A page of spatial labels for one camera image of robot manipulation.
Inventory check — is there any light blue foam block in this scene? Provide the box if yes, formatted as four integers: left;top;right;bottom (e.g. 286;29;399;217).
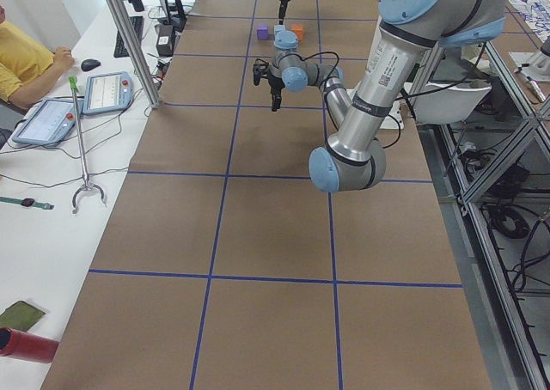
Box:
273;24;286;35

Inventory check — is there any orange foam block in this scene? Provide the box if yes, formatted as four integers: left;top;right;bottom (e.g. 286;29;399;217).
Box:
290;24;304;42

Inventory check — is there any purple foam block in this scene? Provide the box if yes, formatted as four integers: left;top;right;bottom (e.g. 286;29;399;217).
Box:
256;23;270;40

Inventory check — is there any black monitor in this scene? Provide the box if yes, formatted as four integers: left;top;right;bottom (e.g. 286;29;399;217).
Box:
157;0;187;33

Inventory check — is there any black power adapter box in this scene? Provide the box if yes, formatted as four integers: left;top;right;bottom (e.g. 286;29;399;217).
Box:
156;25;175;58

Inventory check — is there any black keyboard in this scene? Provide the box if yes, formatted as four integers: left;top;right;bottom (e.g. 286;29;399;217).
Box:
113;15;145;58

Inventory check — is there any far teach pendant tablet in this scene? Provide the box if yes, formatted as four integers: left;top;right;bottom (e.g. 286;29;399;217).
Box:
82;71;133;115

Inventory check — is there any teach pendant tablet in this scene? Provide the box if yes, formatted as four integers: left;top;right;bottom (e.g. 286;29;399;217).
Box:
12;99;76;145
82;71;133;115

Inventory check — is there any black computer mouse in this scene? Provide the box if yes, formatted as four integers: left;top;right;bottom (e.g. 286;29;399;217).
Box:
80;58;101;72

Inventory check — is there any metal reacher grabber tool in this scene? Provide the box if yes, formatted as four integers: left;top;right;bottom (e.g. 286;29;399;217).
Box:
69;76;107;215

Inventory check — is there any near teach pendant tablet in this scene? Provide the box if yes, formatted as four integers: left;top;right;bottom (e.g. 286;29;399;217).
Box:
12;99;76;145

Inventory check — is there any person in yellow shirt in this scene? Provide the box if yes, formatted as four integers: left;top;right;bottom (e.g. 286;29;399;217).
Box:
1;9;75;111

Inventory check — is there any red cylinder bottle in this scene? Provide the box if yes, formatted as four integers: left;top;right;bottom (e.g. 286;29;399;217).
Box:
1;327;59;363

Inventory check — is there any aluminium frame post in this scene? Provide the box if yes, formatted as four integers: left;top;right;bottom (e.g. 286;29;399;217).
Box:
106;0;161;109

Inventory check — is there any green strap smartwatch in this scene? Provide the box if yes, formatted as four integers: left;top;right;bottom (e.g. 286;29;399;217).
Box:
0;196;54;210

